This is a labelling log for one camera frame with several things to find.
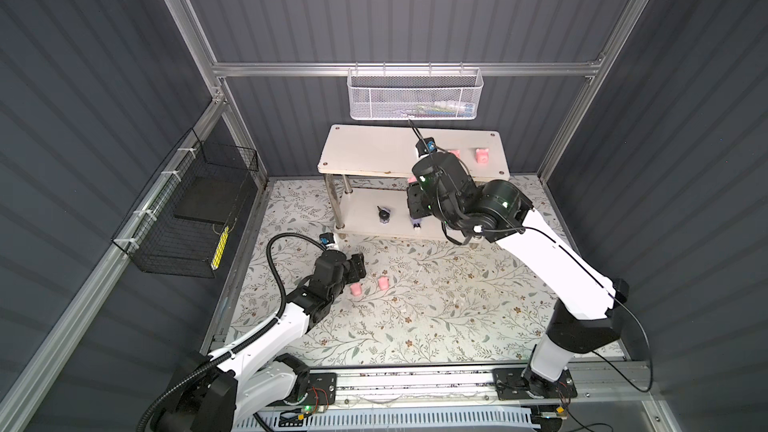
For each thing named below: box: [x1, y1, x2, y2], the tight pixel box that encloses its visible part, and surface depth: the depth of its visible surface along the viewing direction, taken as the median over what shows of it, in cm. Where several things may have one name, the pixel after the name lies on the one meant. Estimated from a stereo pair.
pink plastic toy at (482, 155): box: [475, 148, 490, 164], surface depth 78 cm
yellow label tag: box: [211, 226, 229, 271], surface depth 69 cm
